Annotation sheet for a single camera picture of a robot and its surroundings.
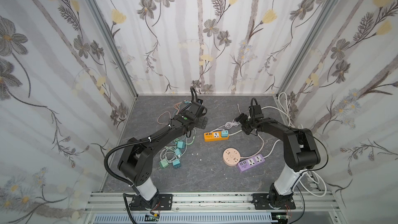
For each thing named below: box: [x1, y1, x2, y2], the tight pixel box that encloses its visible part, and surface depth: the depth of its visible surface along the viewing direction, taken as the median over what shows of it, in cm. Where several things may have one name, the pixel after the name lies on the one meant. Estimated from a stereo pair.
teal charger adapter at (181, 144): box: [177, 141, 186, 149], surface depth 93 cm
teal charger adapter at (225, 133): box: [221, 130, 229, 138], surface depth 93 cm
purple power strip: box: [237, 154, 266, 172], surface depth 86 cm
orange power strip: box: [203, 131, 230, 143], surface depth 97 cm
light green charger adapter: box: [159, 158, 169, 169], surface depth 86 cm
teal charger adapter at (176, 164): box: [172, 159, 181, 169], surface depth 86 cm
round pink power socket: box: [222, 147, 241, 167], surface depth 88 cm
